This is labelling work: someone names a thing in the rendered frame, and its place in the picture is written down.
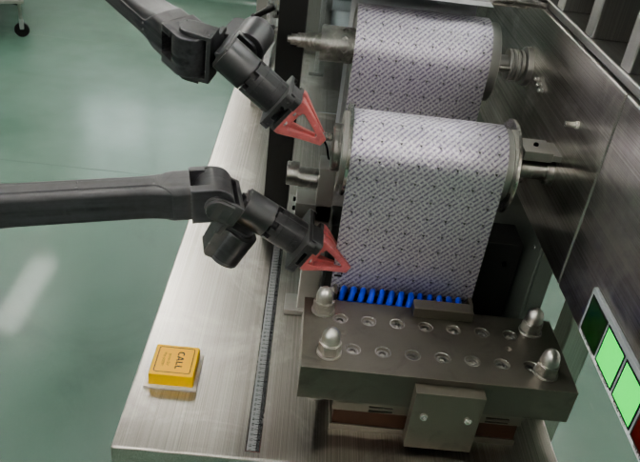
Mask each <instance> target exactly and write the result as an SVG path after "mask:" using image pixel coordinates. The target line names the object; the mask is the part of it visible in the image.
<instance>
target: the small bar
mask: <svg viewBox="0 0 640 462"><path fill-rule="evenodd" d="M411 310H412V316H414V317H424V318H433V319H443V320H452V321H462V322H472V318H473V316H474V312H473V309H472V305H469V304H459V303H450V302H440V301H430V300H421V299H413V301H412V305H411Z"/></svg>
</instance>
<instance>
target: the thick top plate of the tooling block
mask: <svg viewBox="0 0 640 462"><path fill-rule="evenodd" d="M313 299H314V298H312V297H305V300H304V308H303V314H302V322H301V334H300V349H299V364H298V379H297V394H296V396H297V397H307V398H318V399H328V400H338V401H348V402H358V403H368V404H378V405H388V406H398V407H408V408H409V407H410V401H411V398H412V394H413V390H414V386H415V383H419V384H429V385H438V386H449V387H458V388H468V389H478V390H484V391H485V394H486V397H487V401H486V404H485V407H484V409H483V412H482V414H488V415H498V416H508V417H518V418H528V419H538V420H549V421H558V422H567V420H568V418H569V416H570V412H571V410H572V407H573V405H574V403H575V400H576V398H577V395H578V390H577V389H576V386H575V384H574V381H573V379H572V376H571V374H570V370H569V368H568V365H567V363H566V360H565V358H564V355H563V353H562V351H561V349H560V347H559V344H558V342H557V339H556V337H555V334H554V332H553V329H552V327H551V324H550V322H548V321H543V322H544V325H543V327H542V330H541V331H542V335H541V336H540V337H539V338H536V339H532V338H528V337H526V336H524V335H523V334H522V333H521V332H520V331H519V330H518V327H519V325H520V324H521V323H522V321H523V319H520V318H510V317H501V316H491V315H482V314H475V315H474V316H473V318H472V322H462V321H452V320H443V319H433V318H424V317H414V316H412V310H411V308H407V307H397V306H388V305H378V304H370V303H360V302H350V301H341V300H335V305H334V309H335V311H334V315H333V316H331V317H327V318H323V317H319V316H316V315H315V314H313V313H312V311H311V307H312V305H313ZM328 327H335V328H337V329H338V330H339V331H340V334H341V339H340V340H341V342H342V348H341V351H342V354H341V356H340V358H338V359H337V360H334V361H327V360H324V359H322V358H320V357H319V356H318V355H317V352H316V349H317V347H318V343H319V340H320V339H321V338H322V334H323V332H324V330H325V329H326V328H328ZM547 349H556V350H558V351H559V353H560V356H561V361H560V368H559V370H558V378H557V380H556V381H554V382H545V381H542V380H540V379H539V378H537V377H536V376H535V375H534V373H533V371H532V370H533V367H534V366H535V365H536V364H537V362H538V360H539V358H540V356H542V353H543V352H544V351H545V350H547Z"/></svg>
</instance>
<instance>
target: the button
mask: <svg viewBox="0 0 640 462"><path fill-rule="evenodd" d="M199 359H200V349H199V348H192V347H181V346H172V345H162V344H158V345H157V347H156V351H155V354H154V357H153V359H152V362H151V365H150V370H149V384H157V385H167V386H177V387H187V388H192V387H193V383H194V379H195V375H196V372H197V368H198V363H199Z"/></svg>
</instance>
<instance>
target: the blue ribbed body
mask: <svg viewBox="0 0 640 462"><path fill-rule="evenodd" d="M413 299H414V293H413V292H409V294H408V298H405V293H404V292H403V291H400V292H399V293H398V297H395V291H390V292H389V295H388V296H386V291H385V290H380V292H379V294H378V295H376V289H370V292H369V294H367V289H366V288H364V287H363V288H361V289H360V292H359V293H357V288H356V287H354V286H353V287H351V288H350V292H348V287H347V286H345V285H343V286H342V287H341V289H340V291H338V292H337V300H341V301H350V302H360V303H370V304H378V305H388V306H397V307H407V308H411V305H412V301H413ZM417 299H421V300H424V294H423V293H418V295H417ZM427 300H430V301H433V295H432V294H428V296H427ZM436 301H440V302H443V296H442V295H437V297H436ZM446 302H450V303H452V298H451V296H447V297H446ZM455 303H459V304H462V299H461V298H460V297H456V298H455Z"/></svg>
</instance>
